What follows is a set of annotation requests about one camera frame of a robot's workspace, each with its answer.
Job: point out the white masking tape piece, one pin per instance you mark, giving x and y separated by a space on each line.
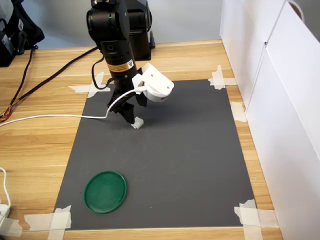
250 217
93 88
58 221
238 111
218 81
12 227

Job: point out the dark grey mat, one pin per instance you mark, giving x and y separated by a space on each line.
175 162

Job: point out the round green lid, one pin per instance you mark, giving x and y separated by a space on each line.
105 192

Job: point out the black bag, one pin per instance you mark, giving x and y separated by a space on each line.
17 15

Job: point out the small white plastic terminal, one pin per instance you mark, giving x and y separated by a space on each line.
138 123

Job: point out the white partition panel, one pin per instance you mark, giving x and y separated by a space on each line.
295 125
245 37

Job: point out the white camera box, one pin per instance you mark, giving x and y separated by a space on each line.
157 83

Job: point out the white power adapter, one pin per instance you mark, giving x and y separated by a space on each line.
3 213

